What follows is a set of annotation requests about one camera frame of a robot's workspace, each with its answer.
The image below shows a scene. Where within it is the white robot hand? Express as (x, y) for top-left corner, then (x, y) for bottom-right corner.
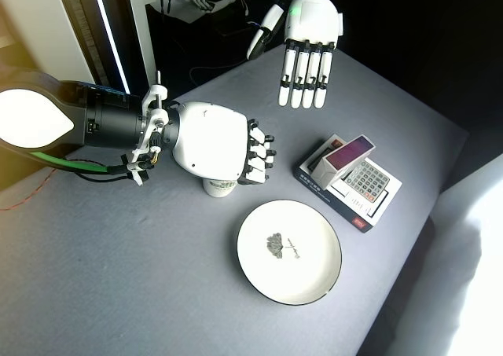
(246, 0), (345, 110)
(171, 101), (277, 186)

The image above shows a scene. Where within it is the white paper cup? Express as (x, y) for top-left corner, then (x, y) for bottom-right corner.
(202, 177), (238, 199)

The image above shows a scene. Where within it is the small white maroon box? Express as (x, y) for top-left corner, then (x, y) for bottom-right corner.
(316, 134), (376, 191)

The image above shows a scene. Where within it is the white plate with dark rim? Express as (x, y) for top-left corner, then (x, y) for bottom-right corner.
(236, 199), (343, 306)

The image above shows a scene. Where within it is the white and blue box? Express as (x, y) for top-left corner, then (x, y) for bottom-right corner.
(294, 133), (403, 234)

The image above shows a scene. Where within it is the grey table cloth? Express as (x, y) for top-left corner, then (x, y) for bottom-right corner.
(0, 43), (471, 356)

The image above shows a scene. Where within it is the white metal cabinet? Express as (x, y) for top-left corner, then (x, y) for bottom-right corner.
(0, 0), (159, 94)

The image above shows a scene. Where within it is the black cable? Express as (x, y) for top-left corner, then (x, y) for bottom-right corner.
(189, 53), (255, 90)

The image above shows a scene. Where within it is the red cable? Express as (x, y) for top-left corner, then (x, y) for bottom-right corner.
(0, 166), (57, 212)

